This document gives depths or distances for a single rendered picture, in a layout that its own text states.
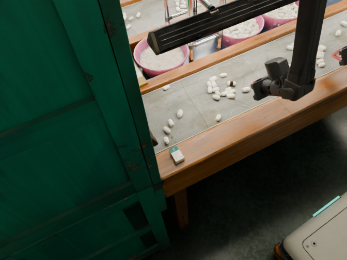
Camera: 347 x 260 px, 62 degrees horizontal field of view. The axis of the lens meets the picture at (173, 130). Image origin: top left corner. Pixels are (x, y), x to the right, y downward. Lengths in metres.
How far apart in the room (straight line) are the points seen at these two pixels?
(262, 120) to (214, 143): 0.22
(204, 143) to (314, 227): 0.73
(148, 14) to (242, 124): 0.90
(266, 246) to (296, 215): 0.26
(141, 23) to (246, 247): 1.35
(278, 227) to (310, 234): 0.31
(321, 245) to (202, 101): 0.85
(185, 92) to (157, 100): 0.13
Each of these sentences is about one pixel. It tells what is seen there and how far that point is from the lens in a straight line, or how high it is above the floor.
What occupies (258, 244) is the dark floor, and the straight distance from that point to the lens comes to 1.78.
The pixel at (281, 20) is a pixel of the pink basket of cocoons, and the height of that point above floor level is 0.76.
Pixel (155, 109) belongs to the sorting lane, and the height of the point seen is 0.74.
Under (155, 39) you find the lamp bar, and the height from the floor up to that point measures 1.09.
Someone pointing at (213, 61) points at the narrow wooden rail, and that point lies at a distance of 1.39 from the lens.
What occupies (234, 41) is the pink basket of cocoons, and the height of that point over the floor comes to 0.74.
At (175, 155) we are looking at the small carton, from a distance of 1.05.
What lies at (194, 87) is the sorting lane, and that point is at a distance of 1.31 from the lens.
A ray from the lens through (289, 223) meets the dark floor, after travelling 1.86.
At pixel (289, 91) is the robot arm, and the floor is 1.03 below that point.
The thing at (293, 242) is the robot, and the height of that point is 0.28.
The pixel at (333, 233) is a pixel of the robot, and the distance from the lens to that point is 1.61.
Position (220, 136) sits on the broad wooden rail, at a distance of 1.12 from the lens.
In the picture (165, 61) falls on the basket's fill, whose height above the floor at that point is 0.74.
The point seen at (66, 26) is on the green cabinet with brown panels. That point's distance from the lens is 0.46.
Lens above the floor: 1.70
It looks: 55 degrees down
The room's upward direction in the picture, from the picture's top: 6 degrees counter-clockwise
